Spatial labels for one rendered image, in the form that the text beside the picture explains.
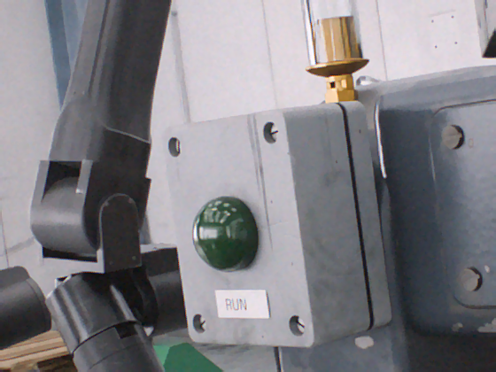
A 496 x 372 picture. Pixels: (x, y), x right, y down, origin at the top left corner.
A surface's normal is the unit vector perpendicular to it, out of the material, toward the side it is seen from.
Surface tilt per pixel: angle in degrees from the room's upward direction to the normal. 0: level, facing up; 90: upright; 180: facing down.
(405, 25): 90
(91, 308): 67
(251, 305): 90
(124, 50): 94
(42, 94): 90
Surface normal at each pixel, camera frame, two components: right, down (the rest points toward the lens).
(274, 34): -0.71, 0.13
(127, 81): 0.72, -0.03
